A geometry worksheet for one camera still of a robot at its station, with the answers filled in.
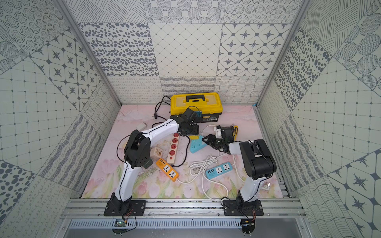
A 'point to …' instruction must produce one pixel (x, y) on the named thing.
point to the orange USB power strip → (167, 169)
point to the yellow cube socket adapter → (193, 137)
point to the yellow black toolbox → (209, 103)
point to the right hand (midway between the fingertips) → (205, 142)
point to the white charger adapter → (141, 126)
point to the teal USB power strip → (219, 170)
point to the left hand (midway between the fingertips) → (197, 130)
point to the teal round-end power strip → (196, 145)
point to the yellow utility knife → (235, 132)
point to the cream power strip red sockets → (175, 139)
